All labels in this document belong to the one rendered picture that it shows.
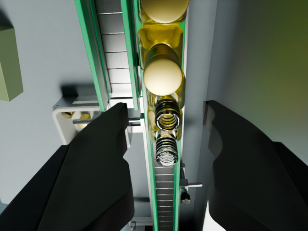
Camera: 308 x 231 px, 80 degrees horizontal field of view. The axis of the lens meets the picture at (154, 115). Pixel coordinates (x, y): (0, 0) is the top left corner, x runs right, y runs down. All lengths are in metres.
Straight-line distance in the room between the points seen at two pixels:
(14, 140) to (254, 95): 0.85
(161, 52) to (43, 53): 0.53
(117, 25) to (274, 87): 0.32
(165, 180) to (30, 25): 0.63
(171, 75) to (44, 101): 0.63
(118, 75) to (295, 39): 0.35
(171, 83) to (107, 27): 0.31
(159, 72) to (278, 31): 0.14
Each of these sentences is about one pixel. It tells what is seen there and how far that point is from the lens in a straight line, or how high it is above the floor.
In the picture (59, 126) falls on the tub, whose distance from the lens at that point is 0.66.
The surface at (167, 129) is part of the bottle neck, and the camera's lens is 0.21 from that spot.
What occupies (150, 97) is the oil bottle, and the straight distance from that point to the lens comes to 0.25.
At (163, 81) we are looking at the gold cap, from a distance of 0.16.
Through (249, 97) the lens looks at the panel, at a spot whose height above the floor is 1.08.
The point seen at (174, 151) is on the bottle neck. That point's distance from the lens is 0.24.
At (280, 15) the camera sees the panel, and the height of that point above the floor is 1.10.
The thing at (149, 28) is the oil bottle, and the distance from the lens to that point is 0.24.
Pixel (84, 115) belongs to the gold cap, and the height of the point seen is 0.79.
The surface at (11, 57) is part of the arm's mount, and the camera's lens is 0.69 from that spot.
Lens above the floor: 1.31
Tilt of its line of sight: 57 degrees down
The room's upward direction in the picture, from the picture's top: 179 degrees counter-clockwise
